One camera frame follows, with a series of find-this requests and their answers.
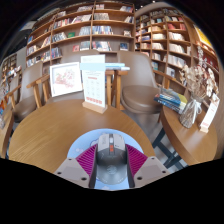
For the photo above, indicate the white red sign wooden base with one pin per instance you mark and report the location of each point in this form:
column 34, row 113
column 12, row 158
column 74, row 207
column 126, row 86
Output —
column 94, row 86

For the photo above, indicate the round wooden side table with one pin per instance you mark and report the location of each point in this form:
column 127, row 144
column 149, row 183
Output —
column 190, row 140
column 6, row 133

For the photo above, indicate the small distant wooden bookshelf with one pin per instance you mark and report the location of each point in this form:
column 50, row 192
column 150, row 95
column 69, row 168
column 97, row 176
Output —
column 8, row 65

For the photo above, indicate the white card in wooden base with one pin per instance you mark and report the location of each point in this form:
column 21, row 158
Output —
column 209, row 115

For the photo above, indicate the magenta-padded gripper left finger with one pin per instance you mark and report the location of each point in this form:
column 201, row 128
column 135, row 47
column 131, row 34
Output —
column 81, row 160

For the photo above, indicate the light blue book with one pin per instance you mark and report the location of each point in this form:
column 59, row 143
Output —
column 116, row 66

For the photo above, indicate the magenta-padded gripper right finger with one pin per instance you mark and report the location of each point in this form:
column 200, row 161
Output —
column 140, row 160

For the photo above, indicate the glass vase dried beige flowers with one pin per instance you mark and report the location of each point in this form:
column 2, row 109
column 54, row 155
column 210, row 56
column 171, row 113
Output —
column 190, row 113

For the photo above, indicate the white framed flower picture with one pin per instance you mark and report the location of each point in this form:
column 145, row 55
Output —
column 66, row 79

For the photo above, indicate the grey computer mouse orange accents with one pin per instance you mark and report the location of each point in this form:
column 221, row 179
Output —
column 111, row 160

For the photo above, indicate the tall wooden bookshelf with books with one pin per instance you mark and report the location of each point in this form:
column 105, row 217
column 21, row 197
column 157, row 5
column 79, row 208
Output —
column 163, row 36

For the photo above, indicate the stack of books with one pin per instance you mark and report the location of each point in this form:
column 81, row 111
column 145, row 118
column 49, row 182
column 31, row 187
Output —
column 171, row 100

